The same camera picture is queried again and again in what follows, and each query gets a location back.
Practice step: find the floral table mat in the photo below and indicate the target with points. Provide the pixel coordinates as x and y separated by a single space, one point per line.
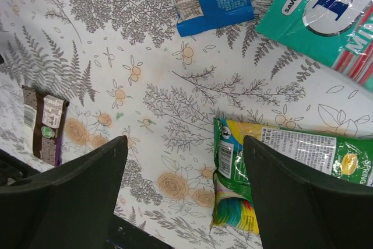
126 71

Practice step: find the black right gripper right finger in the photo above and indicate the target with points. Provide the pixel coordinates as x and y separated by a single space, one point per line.
297 206

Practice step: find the brown chocolate bar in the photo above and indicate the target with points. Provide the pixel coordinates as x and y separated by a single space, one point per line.
44 117

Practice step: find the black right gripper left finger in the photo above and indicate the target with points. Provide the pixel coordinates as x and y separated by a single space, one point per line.
69 206

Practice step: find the green Spring candy bag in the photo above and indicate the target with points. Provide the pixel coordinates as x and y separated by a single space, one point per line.
346 158

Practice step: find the teal Fox's candy bag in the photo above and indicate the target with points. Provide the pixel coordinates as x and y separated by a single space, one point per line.
335 33

